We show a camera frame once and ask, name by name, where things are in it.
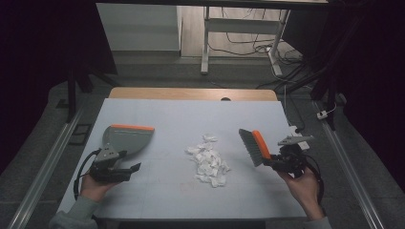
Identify wooden table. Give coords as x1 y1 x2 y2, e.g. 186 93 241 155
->
108 87 279 102

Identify white paper scraps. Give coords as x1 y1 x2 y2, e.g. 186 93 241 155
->
184 133 231 189

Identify grey dustpan with orange edge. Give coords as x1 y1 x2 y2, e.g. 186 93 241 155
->
102 123 156 157

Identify white metal desk frame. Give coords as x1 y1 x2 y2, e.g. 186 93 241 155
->
200 6 291 77

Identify person's right hand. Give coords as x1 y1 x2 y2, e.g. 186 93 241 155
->
275 166 321 213

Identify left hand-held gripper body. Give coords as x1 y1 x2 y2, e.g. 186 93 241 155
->
88 146 134 183

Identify black metal stand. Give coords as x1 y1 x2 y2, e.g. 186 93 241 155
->
56 61 119 124

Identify orange brush with grey bristles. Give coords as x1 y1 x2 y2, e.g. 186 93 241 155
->
238 128 272 168

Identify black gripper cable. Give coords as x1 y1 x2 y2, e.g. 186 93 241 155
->
305 155 327 218
73 148 101 201

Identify aluminium rail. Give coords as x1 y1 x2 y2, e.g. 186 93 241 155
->
7 104 86 229
312 100 387 229

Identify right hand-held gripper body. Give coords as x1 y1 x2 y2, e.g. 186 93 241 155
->
277 135 315 178

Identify white table mat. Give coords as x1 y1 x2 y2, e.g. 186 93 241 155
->
56 97 309 220

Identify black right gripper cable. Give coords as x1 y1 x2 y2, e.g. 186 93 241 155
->
305 155 327 218

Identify person's left hand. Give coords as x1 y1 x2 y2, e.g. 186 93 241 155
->
78 174 120 203

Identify tangle of black floor cables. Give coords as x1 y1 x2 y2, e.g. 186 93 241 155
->
208 8 316 92

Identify grey cabinet panel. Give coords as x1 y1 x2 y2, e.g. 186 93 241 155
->
96 3 182 52

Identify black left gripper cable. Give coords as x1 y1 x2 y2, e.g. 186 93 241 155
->
73 148 101 201

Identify black square frame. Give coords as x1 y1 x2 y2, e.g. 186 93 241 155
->
68 123 94 147

